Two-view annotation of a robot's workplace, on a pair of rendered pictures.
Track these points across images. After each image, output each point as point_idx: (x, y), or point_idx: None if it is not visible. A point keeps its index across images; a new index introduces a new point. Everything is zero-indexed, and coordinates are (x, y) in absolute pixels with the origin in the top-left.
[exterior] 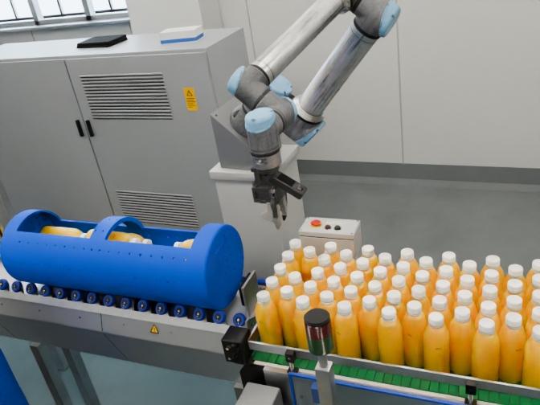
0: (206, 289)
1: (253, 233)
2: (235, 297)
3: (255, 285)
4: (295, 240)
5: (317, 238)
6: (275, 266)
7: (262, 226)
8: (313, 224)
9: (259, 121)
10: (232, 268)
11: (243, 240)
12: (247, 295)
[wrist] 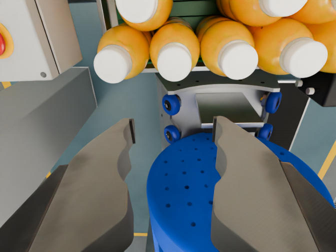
0: (320, 180)
1: (22, 162)
2: (197, 130)
3: (211, 109)
4: (105, 68)
5: (43, 17)
6: (241, 76)
7: (8, 159)
8: (1, 40)
9: None
10: (207, 162)
11: (36, 166)
12: (248, 111)
